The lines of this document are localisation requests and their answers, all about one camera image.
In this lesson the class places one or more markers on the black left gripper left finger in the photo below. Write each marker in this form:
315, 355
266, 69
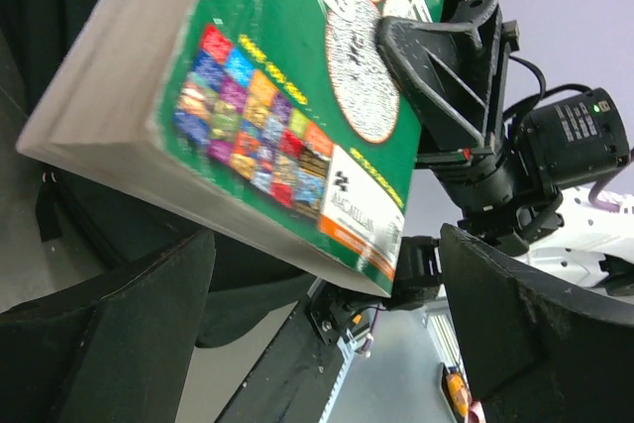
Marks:
113, 348

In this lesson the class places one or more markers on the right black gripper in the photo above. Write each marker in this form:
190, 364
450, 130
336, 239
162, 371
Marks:
509, 199

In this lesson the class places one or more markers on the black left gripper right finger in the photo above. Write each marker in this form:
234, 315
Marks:
536, 348

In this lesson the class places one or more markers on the green paperback book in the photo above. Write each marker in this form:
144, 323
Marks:
274, 122

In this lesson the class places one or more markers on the black student backpack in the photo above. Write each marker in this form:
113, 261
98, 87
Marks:
246, 284

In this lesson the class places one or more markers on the grey cable duct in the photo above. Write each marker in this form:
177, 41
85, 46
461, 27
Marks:
348, 345

